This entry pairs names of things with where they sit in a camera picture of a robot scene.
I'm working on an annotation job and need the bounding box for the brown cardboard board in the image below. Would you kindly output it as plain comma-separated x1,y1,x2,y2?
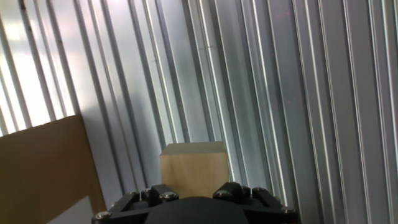
0,114,107,224

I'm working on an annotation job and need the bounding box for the light wooden cube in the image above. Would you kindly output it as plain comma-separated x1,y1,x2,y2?
159,141,229,199

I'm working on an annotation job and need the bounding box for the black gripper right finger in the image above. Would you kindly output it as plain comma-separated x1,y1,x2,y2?
213,182,282,213

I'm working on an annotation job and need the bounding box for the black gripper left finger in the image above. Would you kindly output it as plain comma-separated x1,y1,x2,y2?
110,184,180,216

